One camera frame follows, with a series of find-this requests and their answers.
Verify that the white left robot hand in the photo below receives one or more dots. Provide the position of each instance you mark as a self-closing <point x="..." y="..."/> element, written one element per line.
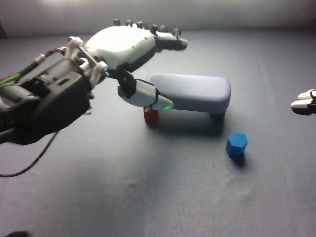
<point x="116" y="44"/>

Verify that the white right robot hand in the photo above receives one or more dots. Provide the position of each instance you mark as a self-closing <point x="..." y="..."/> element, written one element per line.
<point x="304" y="106"/>

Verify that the blue hexagonal block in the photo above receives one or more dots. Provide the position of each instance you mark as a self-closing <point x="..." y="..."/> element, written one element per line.
<point x="235" y="145"/>

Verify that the lavender glasses case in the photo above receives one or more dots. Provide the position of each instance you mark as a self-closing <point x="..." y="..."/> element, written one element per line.
<point x="197" y="91"/>

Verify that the red rectangular block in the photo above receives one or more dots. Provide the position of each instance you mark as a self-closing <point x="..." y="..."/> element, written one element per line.
<point x="151" y="116"/>

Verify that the green rectangular block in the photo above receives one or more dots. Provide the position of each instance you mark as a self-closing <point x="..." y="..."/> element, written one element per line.
<point x="217" y="116"/>

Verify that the white backdrop curtain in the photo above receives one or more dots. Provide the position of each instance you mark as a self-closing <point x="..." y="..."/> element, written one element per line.
<point x="222" y="14"/>

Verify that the grey tablecloth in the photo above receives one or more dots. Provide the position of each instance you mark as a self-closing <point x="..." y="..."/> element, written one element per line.
<point x="148" y="192"/>

